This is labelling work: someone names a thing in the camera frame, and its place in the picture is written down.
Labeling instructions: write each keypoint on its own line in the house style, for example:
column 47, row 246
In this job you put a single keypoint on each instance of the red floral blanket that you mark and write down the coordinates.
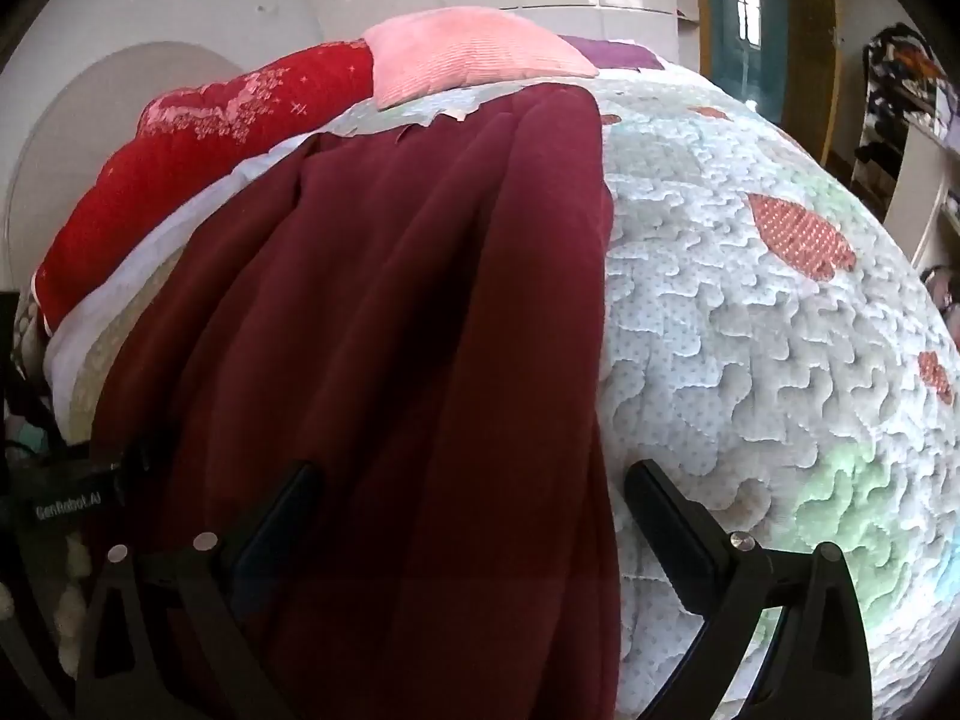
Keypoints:
column 195, row 142

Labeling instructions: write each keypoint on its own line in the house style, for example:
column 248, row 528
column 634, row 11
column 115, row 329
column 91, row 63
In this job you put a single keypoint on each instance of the round white headboard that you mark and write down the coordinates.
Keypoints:
column 82, row 142

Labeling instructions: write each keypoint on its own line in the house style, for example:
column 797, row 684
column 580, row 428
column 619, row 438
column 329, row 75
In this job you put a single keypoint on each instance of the white bed sheet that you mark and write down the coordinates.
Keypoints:
column 112, row 292

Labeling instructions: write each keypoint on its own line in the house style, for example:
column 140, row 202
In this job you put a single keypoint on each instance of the cluttered shelf unit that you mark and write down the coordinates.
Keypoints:
column 911, row 120

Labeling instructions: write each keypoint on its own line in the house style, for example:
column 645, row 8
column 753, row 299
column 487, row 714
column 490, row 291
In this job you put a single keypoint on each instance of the maroon fleece garment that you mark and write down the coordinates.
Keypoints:
column 390, row 390

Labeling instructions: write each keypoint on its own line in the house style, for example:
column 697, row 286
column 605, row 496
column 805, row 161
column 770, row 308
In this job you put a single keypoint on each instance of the teal door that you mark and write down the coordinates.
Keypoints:
column 739, row 22

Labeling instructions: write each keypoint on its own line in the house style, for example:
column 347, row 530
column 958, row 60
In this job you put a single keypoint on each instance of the purple cloth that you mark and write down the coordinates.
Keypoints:
column 611, row 54

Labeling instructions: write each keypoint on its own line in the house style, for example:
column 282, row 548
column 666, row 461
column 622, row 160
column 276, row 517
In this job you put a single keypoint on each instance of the white patterned quilt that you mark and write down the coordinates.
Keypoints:
column 750, row 360

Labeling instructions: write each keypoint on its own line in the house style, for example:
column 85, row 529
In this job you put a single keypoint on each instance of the beige dotted blanket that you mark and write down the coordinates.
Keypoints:
column 105, row 375

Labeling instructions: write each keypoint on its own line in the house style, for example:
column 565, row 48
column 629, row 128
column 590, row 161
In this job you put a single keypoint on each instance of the pink cloth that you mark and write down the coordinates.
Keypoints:
column 465, row 52

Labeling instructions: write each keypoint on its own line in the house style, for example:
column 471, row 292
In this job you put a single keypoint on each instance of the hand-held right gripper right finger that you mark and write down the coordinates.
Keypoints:
column 679, row 540

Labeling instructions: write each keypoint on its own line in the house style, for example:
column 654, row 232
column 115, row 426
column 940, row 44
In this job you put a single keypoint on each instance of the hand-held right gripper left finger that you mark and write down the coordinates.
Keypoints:
column 279, row 526

